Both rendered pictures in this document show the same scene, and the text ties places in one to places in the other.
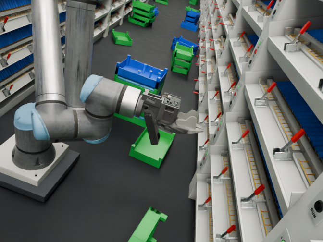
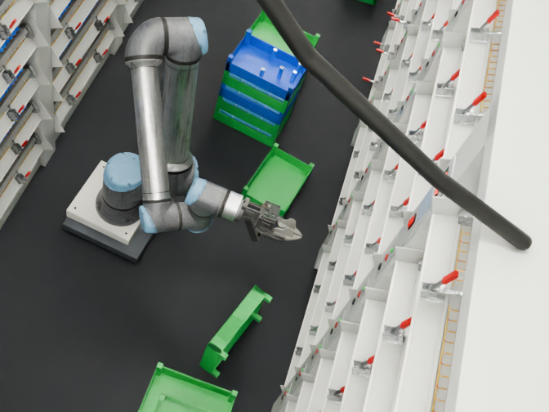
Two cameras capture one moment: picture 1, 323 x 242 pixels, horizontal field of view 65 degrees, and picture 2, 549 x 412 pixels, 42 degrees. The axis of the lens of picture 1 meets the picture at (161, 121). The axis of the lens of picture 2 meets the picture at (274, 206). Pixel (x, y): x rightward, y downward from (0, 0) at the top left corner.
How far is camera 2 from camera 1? 1.59 m
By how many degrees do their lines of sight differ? 22
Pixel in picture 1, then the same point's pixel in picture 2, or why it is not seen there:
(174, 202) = (292, 273)
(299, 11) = not seen: hidden behind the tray
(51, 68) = (157, 166)
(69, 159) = not seen: hidden behind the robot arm
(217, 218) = (319, 310)
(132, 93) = (233, 203)
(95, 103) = (198, 208)
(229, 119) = (358, 198)
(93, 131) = (196, 226)
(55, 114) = (162, 213)
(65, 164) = not seen: hidden behind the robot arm
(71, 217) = (167, 282)
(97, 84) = (201, 194)
